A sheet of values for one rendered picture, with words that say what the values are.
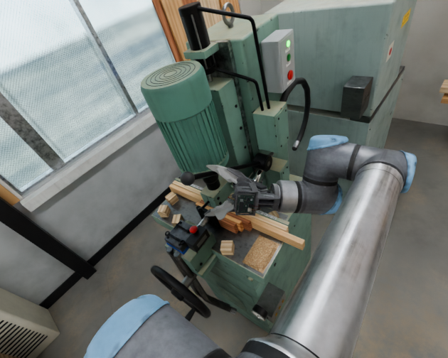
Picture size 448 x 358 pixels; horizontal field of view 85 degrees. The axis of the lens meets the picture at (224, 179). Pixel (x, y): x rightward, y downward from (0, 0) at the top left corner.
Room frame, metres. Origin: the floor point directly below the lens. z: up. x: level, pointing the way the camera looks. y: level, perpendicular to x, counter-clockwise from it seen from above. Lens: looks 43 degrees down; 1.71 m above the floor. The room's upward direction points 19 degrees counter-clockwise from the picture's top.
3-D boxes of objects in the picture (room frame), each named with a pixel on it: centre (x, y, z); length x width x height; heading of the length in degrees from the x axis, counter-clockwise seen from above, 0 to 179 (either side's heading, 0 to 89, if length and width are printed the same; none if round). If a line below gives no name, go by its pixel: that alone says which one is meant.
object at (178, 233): (0.55, 0.20, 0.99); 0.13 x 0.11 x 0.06; 41
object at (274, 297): (0.38, -0.02, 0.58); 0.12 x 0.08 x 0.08; 131
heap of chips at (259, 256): (0.44, -0.04, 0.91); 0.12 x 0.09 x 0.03; 131
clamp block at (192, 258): (0.56, 0.20, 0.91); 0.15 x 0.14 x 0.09; 41
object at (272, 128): (0.70, -0.22, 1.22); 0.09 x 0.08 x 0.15; 131
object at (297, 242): (0.66, 0.04, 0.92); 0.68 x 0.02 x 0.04; 41
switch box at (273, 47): (0.78, -0.29, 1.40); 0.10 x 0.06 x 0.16; 131
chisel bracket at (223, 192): (0.68, 0.03, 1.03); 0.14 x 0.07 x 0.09; 131
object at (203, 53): (0.76, -0.06, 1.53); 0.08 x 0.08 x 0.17; 41
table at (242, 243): (0.61, 0.14, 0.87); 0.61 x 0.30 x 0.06; 41
